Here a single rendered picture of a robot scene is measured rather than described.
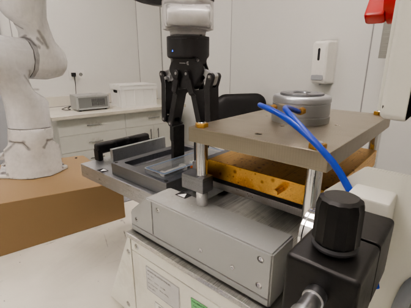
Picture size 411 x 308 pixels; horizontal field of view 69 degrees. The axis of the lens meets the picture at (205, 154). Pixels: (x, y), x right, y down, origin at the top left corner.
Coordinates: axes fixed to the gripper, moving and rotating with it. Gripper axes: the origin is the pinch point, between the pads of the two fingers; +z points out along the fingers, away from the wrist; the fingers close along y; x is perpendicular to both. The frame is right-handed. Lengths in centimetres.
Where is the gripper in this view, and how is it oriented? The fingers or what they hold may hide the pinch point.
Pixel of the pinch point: (188, 146)
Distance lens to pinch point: 58.8
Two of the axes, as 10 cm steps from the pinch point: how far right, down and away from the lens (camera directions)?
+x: -6.6, 2.2, -7.2
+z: -0.1, 9.5, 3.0
